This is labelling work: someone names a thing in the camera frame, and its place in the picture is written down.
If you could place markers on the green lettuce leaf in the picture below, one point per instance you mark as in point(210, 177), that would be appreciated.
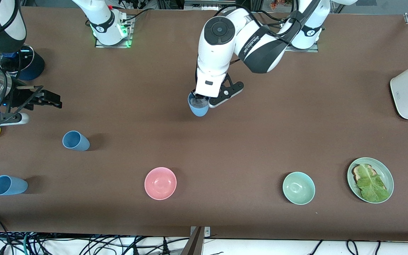
point(372, 186)

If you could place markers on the green plate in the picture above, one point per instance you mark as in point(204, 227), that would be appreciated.
point(388, 177)

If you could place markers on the mint green bowl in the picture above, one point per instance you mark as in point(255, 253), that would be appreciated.
point(299, 188)

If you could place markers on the grey metal box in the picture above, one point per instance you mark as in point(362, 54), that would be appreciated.
point(209, 4)

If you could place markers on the grey metal bar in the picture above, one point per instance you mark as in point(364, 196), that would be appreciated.
point(193, 244)

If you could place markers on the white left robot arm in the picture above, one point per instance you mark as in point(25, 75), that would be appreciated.
point(214, 53)

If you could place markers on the small metal table bracket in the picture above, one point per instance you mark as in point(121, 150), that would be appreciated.
point(207, 232)

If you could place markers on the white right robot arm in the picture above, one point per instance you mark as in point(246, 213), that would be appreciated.
point(103, 24)

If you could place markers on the blue cup holding paper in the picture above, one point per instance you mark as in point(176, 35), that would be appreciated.
point(198, 111)

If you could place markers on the dark blue pot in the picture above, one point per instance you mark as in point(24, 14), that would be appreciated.
point(35, 67)

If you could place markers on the pink bowl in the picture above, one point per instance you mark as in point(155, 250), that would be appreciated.
point(160, 183)

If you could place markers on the toast slice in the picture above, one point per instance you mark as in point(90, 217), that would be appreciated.
point(358, 173)

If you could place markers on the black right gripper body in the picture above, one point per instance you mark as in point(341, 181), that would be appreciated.
point(16, 100)

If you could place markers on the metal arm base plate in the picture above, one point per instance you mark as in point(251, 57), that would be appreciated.
point(313, 50)
point(113, 45)

